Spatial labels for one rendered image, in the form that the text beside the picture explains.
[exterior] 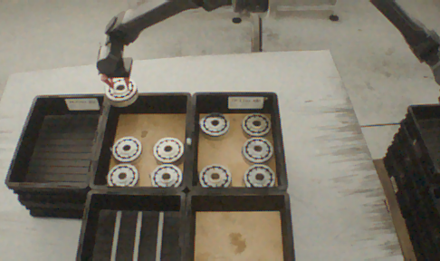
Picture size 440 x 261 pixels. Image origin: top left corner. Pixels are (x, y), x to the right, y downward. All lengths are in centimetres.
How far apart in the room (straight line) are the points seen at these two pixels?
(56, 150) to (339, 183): 104
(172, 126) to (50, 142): 46
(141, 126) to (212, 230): 48
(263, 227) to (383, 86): 196
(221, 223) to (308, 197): 37
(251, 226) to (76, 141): 69
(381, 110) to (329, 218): 151
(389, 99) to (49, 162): 225
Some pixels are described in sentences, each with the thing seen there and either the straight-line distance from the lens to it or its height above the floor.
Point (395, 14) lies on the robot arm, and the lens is 102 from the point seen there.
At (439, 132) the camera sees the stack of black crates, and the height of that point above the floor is 49.
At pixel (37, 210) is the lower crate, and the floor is 76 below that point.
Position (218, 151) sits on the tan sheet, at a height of 83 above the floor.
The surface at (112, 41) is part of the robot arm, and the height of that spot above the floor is 127.
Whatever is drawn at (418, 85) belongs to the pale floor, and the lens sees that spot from 316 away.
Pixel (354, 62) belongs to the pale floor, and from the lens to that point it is 313.
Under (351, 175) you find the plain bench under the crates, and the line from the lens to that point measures 157.
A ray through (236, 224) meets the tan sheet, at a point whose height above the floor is 83.
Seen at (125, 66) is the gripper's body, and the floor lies 115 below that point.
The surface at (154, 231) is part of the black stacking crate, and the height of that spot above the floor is 83.
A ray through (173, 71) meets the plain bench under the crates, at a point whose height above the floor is 70.
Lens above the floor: 196
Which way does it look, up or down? 52 degrees down
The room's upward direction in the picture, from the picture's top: 1 degrees counter-clockwise
